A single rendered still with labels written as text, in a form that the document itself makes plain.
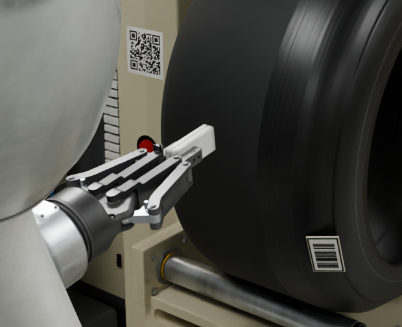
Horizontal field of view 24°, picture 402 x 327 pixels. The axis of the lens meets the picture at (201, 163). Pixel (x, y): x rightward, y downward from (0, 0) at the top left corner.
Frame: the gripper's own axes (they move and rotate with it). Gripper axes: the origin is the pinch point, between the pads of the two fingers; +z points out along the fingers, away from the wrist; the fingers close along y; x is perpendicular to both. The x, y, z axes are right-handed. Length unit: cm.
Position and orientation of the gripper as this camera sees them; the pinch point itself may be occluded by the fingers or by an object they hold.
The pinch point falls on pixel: (190, 149)
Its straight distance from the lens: 105.1
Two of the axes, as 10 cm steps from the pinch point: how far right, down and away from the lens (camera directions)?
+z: 6.2, -4.3, 6.6
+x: 0.9, 8.7, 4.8
